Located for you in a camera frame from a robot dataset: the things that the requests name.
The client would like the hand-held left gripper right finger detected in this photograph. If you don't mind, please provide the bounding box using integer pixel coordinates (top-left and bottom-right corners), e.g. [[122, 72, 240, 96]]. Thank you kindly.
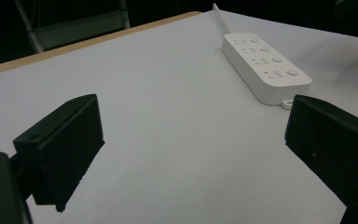
[[284, 94, 358, 209]]

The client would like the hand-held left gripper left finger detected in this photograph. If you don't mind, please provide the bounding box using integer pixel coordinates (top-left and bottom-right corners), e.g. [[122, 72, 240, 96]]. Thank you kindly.
[[12, 93, 106, 214]]

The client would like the white power strip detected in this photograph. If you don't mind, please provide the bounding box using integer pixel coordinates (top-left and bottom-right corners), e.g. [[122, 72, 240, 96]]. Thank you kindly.
[[221, 32, 312, 110]]

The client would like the metal chair frame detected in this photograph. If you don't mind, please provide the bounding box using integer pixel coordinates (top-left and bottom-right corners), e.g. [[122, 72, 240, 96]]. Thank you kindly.
[[13, 0, 131, 54]]

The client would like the white power strip cable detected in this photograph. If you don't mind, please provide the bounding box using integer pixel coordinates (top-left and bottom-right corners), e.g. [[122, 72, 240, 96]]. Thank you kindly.
[[212, 3, 233, 35]]

